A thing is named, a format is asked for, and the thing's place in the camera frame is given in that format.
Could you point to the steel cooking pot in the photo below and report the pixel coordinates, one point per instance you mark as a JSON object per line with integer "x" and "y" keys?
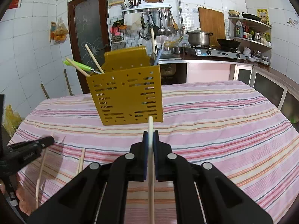
{"x": 199, "y": 38}

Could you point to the black wok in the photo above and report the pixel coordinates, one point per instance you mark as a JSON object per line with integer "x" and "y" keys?
{"x": 228, "y": 44}

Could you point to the gas stove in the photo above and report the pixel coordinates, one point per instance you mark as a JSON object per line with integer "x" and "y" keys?
{"x": 213, "y": 53}

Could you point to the pink cabinet door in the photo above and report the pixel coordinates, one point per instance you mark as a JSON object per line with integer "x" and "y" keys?
{"x": 207, "y": 72}

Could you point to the steel sink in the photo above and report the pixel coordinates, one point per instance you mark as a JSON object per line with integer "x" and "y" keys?
{"x": 170, "y": 57}

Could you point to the rectangular wooden cutting board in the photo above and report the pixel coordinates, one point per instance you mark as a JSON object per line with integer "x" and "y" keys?
{"x": 212, "y": 21}

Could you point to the yellow plastic bag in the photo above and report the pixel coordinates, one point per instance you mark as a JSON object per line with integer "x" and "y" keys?
{"x": 12, "y": 120}

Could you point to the person's left hand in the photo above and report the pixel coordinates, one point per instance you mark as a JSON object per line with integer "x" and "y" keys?
{"x": 26, "y": 205}

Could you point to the yellow perforated utensil holder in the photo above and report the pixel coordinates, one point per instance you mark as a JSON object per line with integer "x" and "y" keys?
{"x": 129, "y": 91}

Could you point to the corner wall shelf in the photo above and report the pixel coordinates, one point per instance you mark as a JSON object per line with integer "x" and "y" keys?
{"x": 253, "y": 34}

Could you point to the red box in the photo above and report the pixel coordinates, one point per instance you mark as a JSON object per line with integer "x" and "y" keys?
{"x": 15, "y": 4}

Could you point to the glass cabinet doors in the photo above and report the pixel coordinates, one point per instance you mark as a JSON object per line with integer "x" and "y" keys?
{"x": 280, "y": 90}

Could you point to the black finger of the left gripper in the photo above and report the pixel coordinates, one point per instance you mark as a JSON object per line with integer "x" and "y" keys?
{"x": 16, "y": 156}

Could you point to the hanging orange snack bag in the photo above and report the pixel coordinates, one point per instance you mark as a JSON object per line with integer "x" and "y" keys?
{"x": 58, "y": 32}

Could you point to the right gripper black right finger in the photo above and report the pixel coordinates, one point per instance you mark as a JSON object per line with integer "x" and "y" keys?
{"x": 203, "y": 194}

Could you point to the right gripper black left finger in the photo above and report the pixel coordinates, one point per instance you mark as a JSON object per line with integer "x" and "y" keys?
{"x": 98, "y": 194}

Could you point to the green frog handle fork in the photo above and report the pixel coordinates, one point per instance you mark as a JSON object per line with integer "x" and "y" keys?
{"x": 81, "y": 66}

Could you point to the steel utensil rack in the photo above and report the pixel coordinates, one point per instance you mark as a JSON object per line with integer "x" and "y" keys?
{"x": 146, "y": 6}

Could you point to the dark wooden glass door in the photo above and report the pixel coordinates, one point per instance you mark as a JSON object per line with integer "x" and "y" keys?
{"x": 87, "y": 25}

